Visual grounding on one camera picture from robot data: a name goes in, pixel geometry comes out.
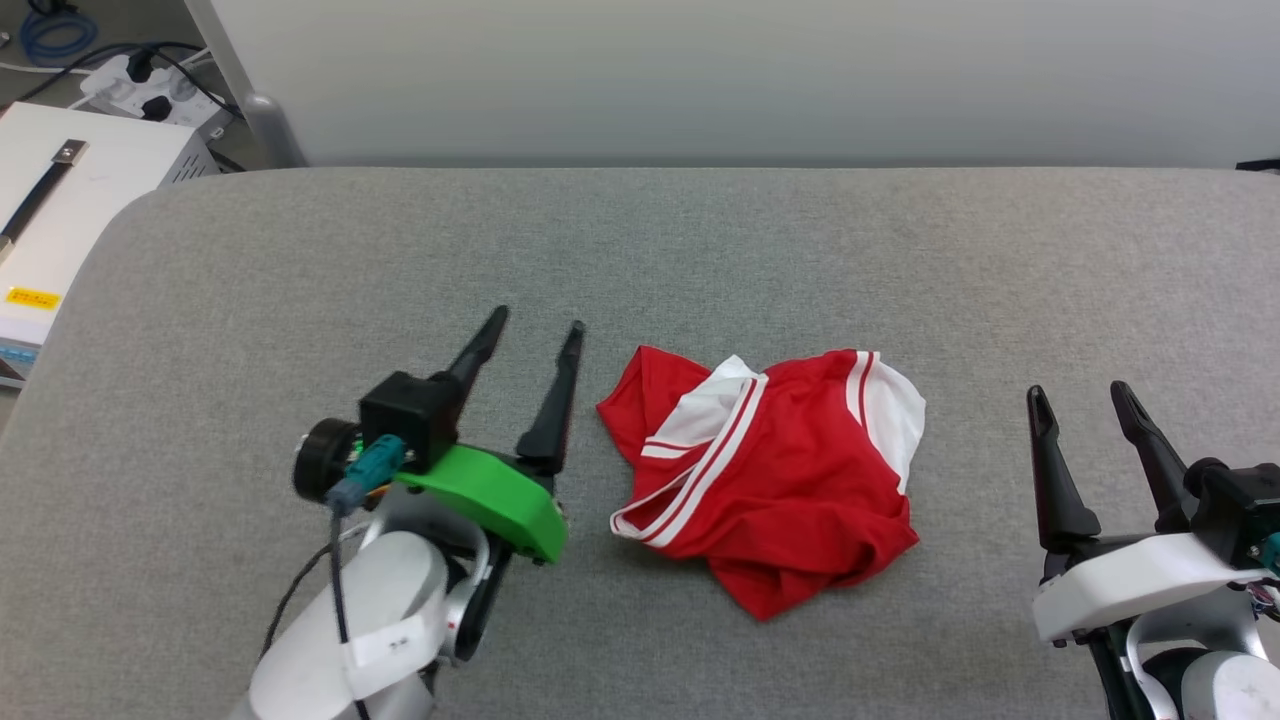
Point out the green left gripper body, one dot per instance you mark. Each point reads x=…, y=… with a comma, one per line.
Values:
x=500, y=495

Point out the small black object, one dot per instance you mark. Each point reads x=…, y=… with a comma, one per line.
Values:
x=1262, y=165

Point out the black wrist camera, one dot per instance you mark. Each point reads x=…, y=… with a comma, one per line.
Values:
x=405, y=415
x=1235, y=510

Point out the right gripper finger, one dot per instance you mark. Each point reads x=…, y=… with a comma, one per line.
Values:
x=1150, y=450
x=1055, y=480

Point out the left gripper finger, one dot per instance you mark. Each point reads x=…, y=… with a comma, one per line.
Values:
x=555, y=410
x=480, y=350

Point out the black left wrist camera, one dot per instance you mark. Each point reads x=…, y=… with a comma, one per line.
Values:
x=405, y=415

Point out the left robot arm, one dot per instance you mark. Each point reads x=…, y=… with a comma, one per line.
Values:
x=390, y=600

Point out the grey fabric sofa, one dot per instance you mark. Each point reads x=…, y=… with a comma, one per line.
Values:
x=800, y=250

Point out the red white sports shirt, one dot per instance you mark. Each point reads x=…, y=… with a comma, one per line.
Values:
x=790, y=470

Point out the grey metal frame leg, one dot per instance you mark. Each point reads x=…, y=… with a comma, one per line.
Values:
x=268, y=130

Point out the black power plug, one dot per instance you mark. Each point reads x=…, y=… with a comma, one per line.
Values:
x=156, y=107
x=140, y=66

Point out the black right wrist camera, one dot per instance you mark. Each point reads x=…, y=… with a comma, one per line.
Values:
x=1235, y=510

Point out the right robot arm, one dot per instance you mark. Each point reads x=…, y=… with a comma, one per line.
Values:
x=1220, y=690

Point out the white power strip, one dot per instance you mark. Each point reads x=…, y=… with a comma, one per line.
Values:
x=190, y=100

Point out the white vented equipment box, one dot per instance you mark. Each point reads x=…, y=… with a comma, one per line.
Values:
x=100, y=200

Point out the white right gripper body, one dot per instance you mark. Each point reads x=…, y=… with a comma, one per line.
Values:
x=1140, y=585

